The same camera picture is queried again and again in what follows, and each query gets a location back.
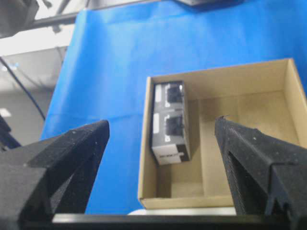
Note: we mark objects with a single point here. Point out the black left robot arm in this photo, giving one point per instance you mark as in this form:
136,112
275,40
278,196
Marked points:
19,15

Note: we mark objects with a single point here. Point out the black box middle in carton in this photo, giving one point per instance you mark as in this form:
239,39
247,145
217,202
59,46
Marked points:
169,138

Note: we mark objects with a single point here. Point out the blue table cloth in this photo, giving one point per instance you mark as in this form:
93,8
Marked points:
113,51

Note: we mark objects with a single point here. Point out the white plastic tray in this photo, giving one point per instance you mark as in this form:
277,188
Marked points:
205,211

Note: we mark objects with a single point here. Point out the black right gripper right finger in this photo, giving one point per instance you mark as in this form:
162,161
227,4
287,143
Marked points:
266,176

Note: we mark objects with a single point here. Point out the black box left in carton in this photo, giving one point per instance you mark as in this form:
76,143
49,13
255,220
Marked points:
169,96

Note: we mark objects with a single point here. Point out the open cardboard box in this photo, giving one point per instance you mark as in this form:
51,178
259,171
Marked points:
268,96

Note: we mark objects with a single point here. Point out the black box in carton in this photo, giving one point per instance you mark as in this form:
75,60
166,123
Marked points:
169,138
169,96

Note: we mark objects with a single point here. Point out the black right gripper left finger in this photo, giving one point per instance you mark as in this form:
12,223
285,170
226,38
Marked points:
55,175

